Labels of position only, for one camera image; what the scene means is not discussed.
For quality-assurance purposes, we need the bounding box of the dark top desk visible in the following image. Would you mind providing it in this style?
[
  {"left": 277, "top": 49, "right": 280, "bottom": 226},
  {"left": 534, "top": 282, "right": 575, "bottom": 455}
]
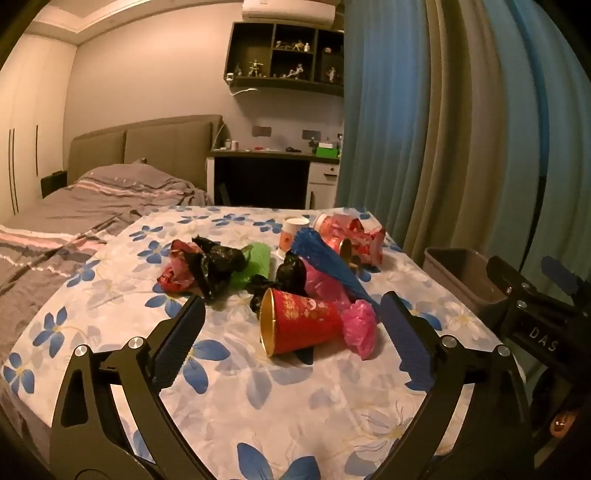
[{"left": 206, "top": 148, "right": 342, "bottom": 210}]

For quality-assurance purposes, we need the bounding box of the large red paper cup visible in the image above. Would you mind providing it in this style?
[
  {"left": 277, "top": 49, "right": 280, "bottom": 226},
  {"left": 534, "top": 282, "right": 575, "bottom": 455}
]
[{"left": 259, "top": 287, "right": 345, "bottom": 358}]

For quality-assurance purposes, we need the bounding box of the dark cable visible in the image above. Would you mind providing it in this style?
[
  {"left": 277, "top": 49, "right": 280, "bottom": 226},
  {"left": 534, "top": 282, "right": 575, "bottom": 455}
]
[{"left": 519, "top": 173, "right": 546, "bottom": 274}]

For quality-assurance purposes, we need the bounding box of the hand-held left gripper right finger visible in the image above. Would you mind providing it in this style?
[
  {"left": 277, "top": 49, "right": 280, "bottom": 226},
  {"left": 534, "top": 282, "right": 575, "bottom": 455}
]
[{"left": 369, "top": 291, "right": 546, "bottom": 480}]

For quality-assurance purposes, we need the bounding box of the blue floral bedsheet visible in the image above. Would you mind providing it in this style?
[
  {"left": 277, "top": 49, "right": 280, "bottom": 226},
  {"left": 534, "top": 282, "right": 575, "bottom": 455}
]
[{"left": 0, "top": 205, "right": 522, "bottom": 480}]

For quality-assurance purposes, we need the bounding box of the white drawer cabinet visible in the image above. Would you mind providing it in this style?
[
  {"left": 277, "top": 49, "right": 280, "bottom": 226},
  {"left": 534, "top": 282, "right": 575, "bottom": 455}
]
[{"left": 307, "top": 161, "right": 341, "bottom": 208}]

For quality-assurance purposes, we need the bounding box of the grey striped duvet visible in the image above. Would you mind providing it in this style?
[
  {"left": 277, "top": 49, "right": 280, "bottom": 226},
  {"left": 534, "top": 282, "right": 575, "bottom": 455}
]
[{"left": 0, "top": 164, "right": 214, "bottom": 324}]

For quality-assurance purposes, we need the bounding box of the beige curtain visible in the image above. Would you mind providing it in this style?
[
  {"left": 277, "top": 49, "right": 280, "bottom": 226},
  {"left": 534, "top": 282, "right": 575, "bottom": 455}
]
[{"left": 402, "top": 0, "right": 513, "bottom": 278}]

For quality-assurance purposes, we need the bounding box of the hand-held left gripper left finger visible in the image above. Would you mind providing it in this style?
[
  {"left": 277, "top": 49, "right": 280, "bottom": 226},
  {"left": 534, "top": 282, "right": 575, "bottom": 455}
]
[{"left": 50, "top": 294, "right": 206, "bottom": 480}]

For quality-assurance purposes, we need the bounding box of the brown waste bin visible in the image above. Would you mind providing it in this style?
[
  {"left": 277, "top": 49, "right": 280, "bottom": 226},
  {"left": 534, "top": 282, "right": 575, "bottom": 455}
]
[{"left": 424, "top": 247, "right": 509, "bottom": 319}]

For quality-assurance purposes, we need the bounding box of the group of small figurines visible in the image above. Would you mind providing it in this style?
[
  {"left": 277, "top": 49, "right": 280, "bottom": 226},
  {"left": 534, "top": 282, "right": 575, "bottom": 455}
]
[{"left": 235, "top": 39, "right": 340, "bottom": 84}]

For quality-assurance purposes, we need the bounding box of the red plastic wrapper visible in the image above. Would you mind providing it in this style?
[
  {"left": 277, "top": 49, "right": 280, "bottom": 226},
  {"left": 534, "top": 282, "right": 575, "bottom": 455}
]
[{"left": 157, "top": 239, "right": 204, "bottom": 295}]

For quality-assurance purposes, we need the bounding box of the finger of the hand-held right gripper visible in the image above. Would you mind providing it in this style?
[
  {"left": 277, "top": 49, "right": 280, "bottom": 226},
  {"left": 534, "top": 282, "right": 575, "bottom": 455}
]
[
  {"left": 486, "top": 255, "right": 532, "bottom": 303},
  {"left": 541, "top": 255, "right": 591, "bottom": 319}
]

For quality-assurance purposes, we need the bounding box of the dark wall shelf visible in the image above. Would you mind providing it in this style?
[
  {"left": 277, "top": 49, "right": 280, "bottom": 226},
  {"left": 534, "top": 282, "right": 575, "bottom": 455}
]
[{"left": 223, "top": 21, "right": 345, "bottom": 97}]

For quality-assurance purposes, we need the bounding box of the brown padded headboard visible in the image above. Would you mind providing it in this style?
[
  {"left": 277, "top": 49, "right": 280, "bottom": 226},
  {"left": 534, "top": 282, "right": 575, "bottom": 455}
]
[{"left": 68, "top": 114, "right": 223, "bottom": 195}]

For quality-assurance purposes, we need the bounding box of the blue curtain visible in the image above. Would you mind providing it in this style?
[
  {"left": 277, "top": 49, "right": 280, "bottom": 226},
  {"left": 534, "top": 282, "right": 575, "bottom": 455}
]
[
  {"left": 480, "top": 0, "right": 591, "bottom": 324},
  {"left": 335, "top": 0, "right": 446, "bottom": 250}
]

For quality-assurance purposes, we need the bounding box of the black plastic bag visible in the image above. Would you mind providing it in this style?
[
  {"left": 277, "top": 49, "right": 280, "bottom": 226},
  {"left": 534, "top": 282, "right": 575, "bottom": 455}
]
[
  {"left": 187, "top": 235, "right": 247, "bottom": 303},
  {"left": 249, "top": 251, "right": 308, "bottom": 315}
]

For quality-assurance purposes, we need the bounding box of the white cable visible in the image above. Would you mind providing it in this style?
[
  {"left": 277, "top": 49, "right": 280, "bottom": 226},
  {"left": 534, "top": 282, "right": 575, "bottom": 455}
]
[{"left": 226, "top": 74, "right": 257, "bottom": 96}]

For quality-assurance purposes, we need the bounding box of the large red plastic bag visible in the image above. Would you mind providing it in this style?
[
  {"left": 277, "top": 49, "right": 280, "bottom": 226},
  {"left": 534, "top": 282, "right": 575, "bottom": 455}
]
[{"left": 323, "top": 215, "right": 387, "bottom": 267}]

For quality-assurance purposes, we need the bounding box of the white wardrobe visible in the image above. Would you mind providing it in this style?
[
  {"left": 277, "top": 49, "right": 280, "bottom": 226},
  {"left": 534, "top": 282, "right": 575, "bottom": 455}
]
[{"left": 0, "top": 32, "right": 77, "bottom": 217}]

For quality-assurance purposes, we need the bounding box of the green foam net sleeve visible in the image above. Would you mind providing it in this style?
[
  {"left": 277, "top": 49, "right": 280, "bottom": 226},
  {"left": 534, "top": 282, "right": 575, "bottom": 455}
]
[{"left": 228, "top": 242, "right": 271, "bottom": 290}]

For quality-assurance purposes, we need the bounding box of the pink plastic bag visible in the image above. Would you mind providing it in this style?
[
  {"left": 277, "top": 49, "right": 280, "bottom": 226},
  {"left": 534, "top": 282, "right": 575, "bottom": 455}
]
[{"left": 305, "top": 265, "right": 380, "bottom": 361}]

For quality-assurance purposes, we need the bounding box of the white air conditioner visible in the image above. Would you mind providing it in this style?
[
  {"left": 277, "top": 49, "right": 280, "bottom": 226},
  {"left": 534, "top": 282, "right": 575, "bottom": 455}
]
[{"left": 242, "top": 0, "right": 335, "bottom": 27}]

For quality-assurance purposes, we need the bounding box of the red gold paper cup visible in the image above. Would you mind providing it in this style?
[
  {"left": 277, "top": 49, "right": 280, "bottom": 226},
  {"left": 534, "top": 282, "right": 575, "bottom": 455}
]
[{"left": 323, "top": 235, "right": 354, "bottom": 260}]

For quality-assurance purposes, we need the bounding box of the blue plastic bag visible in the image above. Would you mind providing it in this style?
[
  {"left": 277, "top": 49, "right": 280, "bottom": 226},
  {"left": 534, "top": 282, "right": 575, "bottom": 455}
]
[{"left": 291, "top": 228, "right": 370, "bottom": 301}]

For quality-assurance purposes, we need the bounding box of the black nightstand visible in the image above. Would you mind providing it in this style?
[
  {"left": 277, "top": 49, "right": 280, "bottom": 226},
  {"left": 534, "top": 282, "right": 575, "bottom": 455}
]
[{"left": 41, "top": 171, "right": 68, "bottom": 198}]

